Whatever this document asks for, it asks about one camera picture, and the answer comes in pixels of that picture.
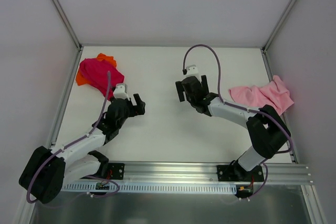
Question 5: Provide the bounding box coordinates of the red t shirt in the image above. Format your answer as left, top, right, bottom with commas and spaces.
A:
75, 58, 124, 100

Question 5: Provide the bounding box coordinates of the pink t shirt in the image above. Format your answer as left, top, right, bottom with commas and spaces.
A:
228, 75, 294, 115

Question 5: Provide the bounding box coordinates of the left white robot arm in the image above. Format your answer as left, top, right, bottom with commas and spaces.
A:
18, 93, 145, 204

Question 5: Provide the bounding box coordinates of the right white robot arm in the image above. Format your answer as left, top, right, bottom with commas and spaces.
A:
175, 76, 291, 182

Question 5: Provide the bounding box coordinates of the orange t shirt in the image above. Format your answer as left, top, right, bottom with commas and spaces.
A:
76, 53, 117, 86

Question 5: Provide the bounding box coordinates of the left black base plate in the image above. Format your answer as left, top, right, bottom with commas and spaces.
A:
108, 163, 125, 180

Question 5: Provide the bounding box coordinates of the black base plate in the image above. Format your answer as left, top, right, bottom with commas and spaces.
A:
108, 163, 125, 180
216, 164, 265, 182

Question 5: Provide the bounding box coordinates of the white slotted cable duct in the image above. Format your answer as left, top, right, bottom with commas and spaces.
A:
62, 181, 237, 195

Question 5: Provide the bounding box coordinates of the aluminium mounting rail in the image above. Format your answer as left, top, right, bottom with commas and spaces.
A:
62, 161, 314, 185

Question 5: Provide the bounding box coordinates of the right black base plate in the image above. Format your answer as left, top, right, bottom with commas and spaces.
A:
216, 164, 265, 182

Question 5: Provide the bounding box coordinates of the right aluminium frame post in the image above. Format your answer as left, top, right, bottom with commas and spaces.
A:
261, 0, 298, 52

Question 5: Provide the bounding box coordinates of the aluminium frame post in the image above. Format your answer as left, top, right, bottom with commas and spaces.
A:
261, 0, 298, 52
51, 0, 82, 50

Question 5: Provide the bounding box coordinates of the left aluminium frame post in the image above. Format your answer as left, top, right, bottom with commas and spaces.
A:
51, 0, 82, 50

